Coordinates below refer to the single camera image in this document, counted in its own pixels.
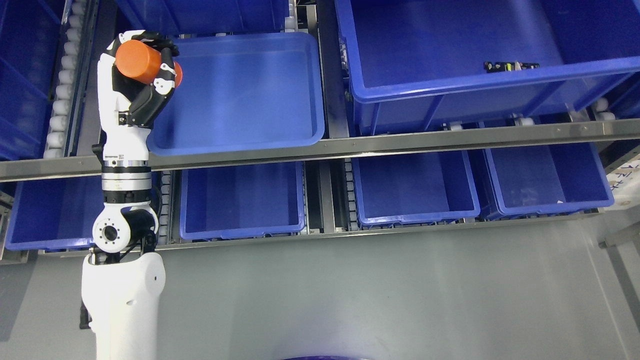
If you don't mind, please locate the blue bin far left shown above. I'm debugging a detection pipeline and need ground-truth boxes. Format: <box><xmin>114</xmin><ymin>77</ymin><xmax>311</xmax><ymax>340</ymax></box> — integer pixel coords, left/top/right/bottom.
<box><xmin>0</xmin><ymin>0</ymin><xmax>65</xmax><ymax>161</ymax></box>

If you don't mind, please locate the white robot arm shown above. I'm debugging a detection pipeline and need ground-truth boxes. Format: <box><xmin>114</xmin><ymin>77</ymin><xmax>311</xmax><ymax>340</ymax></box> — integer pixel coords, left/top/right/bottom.
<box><xmin>81</xmin><ymin>158</ymin><xmax>166</xmax><ymax>360</ymax></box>

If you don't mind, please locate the orange cylindrical capacitor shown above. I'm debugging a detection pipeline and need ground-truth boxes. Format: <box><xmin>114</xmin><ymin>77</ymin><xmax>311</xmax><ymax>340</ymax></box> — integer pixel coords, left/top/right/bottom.
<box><xmin>115</xmin><ymin>39</ymin><xmax>162</xmax><ymax>84</ymax></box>

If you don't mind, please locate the large blue storage bin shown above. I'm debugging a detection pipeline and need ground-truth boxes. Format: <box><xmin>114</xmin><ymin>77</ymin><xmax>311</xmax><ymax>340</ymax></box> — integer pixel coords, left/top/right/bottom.
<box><xmin>334</xmin><ymin>0</ymin><xmax>640</xmax><ymax>136</ymax></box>

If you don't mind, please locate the blue lower bin centre-right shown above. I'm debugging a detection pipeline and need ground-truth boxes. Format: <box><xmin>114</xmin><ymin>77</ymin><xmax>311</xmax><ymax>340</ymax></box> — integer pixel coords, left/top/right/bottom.
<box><xmin>351</xmin><ymin>150</ymin><xmax>481</xmax><ymax>228</ymax></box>

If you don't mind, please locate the blue shallow tray bin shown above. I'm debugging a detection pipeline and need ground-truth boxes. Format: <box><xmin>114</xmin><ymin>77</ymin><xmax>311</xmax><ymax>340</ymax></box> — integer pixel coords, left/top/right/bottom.
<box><xmin>147</xmin><ymin>32</ymin><xmax>325</xmax><ymax>157</ymax></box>

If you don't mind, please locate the blue lower bin left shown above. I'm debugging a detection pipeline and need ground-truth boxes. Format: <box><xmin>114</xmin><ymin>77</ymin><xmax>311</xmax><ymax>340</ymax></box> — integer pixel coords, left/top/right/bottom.
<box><xmin>6</xmin><ymin>175</ymin><xmax>104</xmax><ymax>252</ymax></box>

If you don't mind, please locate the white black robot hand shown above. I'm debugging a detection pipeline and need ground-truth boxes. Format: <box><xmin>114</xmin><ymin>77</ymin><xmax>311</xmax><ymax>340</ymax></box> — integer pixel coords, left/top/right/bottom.
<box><xmin>97</xmin><ymin>30</ymin><xmax>180</xmax><ymax>167</ymax></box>

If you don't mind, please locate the blue upper bin top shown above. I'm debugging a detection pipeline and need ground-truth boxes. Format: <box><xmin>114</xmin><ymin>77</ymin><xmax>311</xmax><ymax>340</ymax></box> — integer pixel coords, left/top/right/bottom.
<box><xmin>116</xmin><ymin>0</ymin><xmax>290</xmax><ymax>35</ymax></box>

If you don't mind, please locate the white roller conveyor track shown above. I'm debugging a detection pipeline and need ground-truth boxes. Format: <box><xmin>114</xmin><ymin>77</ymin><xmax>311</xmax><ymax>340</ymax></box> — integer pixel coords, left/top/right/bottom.
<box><xmin>43</xmin><ymin>0</ymin><xmax>87</xmax><ymax>159</ymax></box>

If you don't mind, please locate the blue lower bin right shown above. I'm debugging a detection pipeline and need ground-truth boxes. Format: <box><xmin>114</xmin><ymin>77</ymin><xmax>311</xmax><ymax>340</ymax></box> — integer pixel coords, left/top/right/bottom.
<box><xmin>472</xmin><ymin>142</ymin><xmax>614</xmax><ymax>221</ymax></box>

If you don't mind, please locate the small black electronic component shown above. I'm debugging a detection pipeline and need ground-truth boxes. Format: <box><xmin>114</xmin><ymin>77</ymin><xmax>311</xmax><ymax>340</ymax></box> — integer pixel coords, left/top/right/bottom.
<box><xmin>483</xmin><ymin>61</ymin><xmax>540</xmax><ymax>74</ymax></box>

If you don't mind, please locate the blue lower bin centre-left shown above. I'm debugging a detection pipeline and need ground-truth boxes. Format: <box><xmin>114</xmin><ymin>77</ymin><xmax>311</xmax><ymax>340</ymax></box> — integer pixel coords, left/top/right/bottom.
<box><xmin>179</xmin><ymin>162</ymin><xmax>306</xmax><ymax>240</ymax></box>

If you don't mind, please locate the steel shelf rail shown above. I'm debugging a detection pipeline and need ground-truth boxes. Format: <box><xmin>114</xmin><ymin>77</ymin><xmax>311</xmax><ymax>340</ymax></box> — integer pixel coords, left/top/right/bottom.
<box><xmin>0</xmin><ymin>119</ymin><xmax>640</xmax><ymax>183</ymax></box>

